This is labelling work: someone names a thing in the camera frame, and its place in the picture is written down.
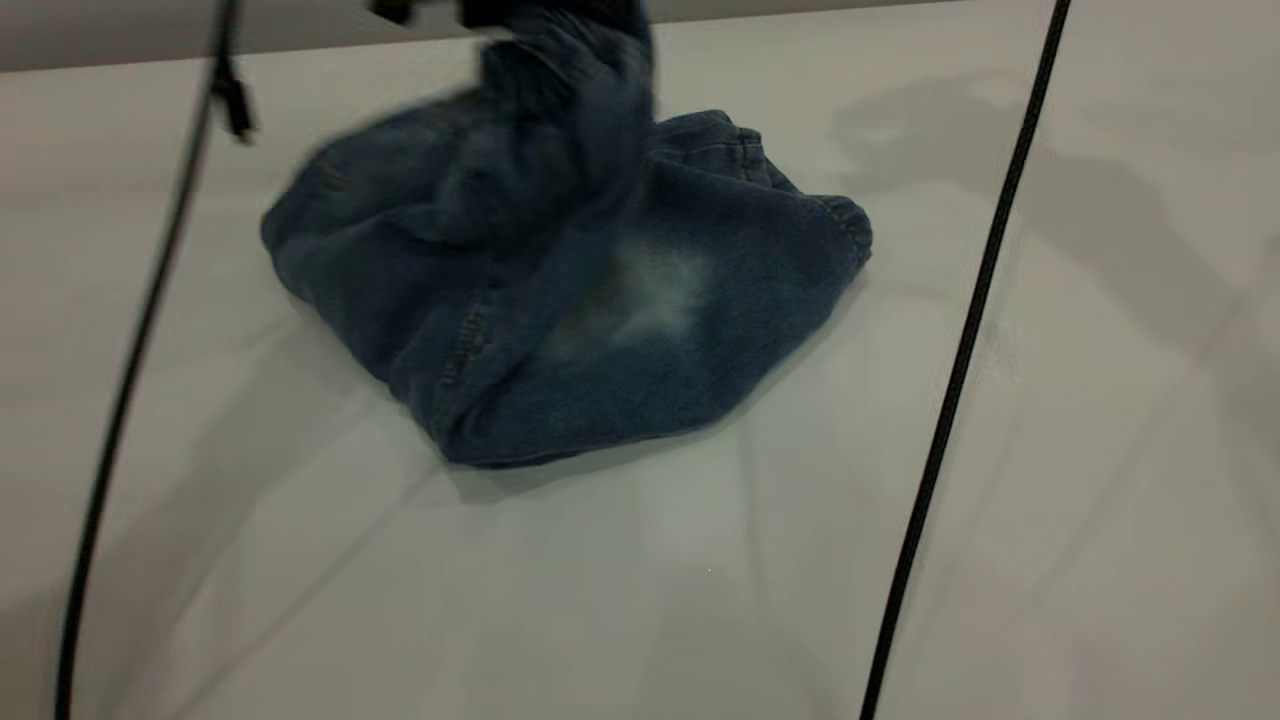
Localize blue denim shorts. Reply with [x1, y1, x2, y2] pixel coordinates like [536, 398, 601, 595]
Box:
[260, 0, 874, 469]

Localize black cable with plug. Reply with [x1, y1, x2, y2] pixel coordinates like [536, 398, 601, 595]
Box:
[210, 0, 256, 143]

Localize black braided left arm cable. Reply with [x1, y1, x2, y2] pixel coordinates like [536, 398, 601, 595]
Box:
[55, 0, 241, 720]

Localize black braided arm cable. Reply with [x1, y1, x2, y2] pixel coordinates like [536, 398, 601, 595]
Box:
[860, 0, 1073, 720]
[55, 0, 241, 720]

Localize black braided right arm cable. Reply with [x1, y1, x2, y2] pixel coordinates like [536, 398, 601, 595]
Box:
[860, 0, 1073, 720]

